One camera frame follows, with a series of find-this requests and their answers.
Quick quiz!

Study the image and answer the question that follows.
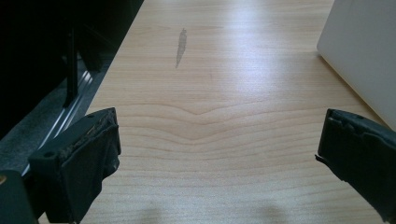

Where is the black metal stand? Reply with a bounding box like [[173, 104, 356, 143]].
[[60, 23, 106, 109]]

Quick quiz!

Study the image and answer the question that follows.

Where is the white lidded storage box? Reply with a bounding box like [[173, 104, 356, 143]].
[[316, 0, 396, 132]]

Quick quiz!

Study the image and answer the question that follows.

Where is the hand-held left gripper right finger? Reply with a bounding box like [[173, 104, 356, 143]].
[[314, 107, 396, 224]]

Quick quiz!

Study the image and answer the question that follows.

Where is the aluminium floor rail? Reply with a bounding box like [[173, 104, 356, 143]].
[[21, 68, 95, 176]]

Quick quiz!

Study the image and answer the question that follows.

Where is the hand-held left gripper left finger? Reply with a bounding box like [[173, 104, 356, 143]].
[[27, 106, 122, 224]]

